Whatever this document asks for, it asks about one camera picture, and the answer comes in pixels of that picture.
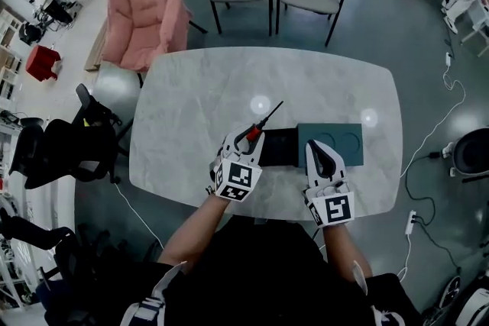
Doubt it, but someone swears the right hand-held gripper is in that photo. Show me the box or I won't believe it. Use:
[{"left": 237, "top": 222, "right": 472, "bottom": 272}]
[{"left": 303, "top": 139, "right": 356, "bottom": 229}]

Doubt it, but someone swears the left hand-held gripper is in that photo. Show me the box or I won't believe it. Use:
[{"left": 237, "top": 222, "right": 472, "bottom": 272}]
[{"left": 209, "top": 126, "right": 266, "bottom": 204}]

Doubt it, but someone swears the red-handled screwdriver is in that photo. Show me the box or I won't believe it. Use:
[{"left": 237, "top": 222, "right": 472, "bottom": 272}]
[{"left": 245, "top": 100, "right": 285, "bottom": 142}]

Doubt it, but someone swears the dark green box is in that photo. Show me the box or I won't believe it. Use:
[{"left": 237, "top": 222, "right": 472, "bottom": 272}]
[{"left": 261, "top": 122, "right": 364, "bottom": 169}]

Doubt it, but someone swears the person's left forearm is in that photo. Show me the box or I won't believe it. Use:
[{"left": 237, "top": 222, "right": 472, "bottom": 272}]
[{"left": 157, "top": 195, "right": 231, "bottom": 266}]

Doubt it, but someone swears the person's right forearm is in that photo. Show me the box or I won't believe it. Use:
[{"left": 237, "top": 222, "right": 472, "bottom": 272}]
[{"left": 322, "top": 224, "right": 374, "bottom": 279}]

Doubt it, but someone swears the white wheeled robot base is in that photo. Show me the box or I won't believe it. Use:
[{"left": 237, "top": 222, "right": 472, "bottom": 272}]
[{"left": 419, "top": 270, "right": 489, "bottom": 326}]

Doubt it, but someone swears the white power strip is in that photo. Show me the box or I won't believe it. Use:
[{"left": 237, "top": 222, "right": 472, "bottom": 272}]
[{"left": 404, "top": 209, "right": 418, "bottom": 237}]

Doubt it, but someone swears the person's black shirt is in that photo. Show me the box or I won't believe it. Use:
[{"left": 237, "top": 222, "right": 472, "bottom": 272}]
[{"left": 125, "top": 215, "right": 423, "bottom": 326}]

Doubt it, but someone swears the black round bucket seat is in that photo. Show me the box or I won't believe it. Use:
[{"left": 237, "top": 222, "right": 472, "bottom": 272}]
[{"left": 444, "top": 127, "right": 489, "bottom": 184}]

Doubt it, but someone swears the pink padded lounge chair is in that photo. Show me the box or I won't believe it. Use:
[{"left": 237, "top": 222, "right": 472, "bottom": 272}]
[{"left": 102, "top": 0, "right": 195, "bottom": 74}]

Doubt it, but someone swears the black office chair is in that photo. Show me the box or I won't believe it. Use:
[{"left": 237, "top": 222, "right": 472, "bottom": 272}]
[
  {"left": 0, "top": 207, "right": 127, "bottom": 322},
  {"left": 8, "top": 82, "right": 134, "bottom": 191}
]

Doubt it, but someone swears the wooden plank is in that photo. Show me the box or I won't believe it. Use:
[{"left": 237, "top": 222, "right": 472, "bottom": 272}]
[{"left": 83, "top": 16, "right": 111, "bottom": 73}]

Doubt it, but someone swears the white side table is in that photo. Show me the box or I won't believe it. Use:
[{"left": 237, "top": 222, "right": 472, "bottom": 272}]
[{"left": 459, "top": 0, "right": 489, "bottom": 59}]

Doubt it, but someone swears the red stool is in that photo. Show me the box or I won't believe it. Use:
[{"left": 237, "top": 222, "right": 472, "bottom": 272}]
[{"left": 24, "top": 44, "right": 63, "bottom": 82}]

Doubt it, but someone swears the cluttered black desk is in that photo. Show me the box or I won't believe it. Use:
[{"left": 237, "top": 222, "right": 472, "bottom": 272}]
[{"left": 25, "top": 0, "right": 79, "bottom": 32}]

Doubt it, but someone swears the white shelf unit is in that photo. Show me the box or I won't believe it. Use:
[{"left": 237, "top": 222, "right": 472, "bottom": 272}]
[{"left": 0, "top": 8, "right": 24, "bottom": 101}]

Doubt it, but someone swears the long white cable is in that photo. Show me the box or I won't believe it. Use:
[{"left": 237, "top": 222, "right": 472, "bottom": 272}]
[{"left": 398, "top": 52, "right": 468, "bottom": 179}]

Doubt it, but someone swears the black power cable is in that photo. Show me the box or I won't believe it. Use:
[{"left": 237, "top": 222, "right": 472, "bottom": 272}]
[{"left": 404, "top": 150, "right": 464, "bottom": 274}]

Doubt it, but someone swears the white harness strap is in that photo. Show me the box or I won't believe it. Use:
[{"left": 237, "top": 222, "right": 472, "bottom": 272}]
[
  {"left": 121, "top": 260, "right": 189, "bottom": 326},
  {"left": 350, "top": 260, "right": 406, "bottom": 326}
]

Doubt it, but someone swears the thin white floor cable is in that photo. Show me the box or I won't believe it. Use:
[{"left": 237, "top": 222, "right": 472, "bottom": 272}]
[{"left": 113, "top": 182, "right": 166, "bottom": 250}]

